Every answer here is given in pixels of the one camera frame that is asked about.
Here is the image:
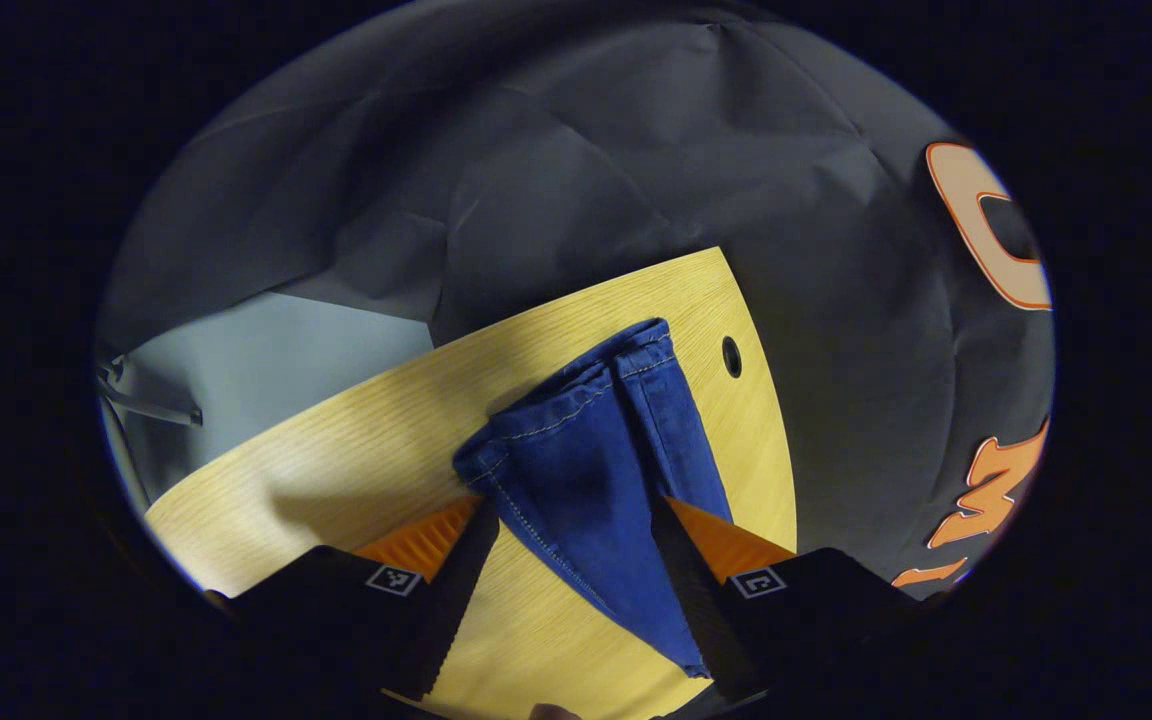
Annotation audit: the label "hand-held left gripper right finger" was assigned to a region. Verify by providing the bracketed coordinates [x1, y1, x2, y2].
[647, 493, 924, 706]

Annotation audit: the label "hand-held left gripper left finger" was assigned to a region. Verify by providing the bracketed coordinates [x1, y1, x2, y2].
[204, 493, 503, 703]

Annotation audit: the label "blue denim jeans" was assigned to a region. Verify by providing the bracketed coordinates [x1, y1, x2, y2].
[452, 318, 737, 681]

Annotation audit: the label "black office chair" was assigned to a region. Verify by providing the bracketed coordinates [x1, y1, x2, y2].
[94, 345, 205, 501]

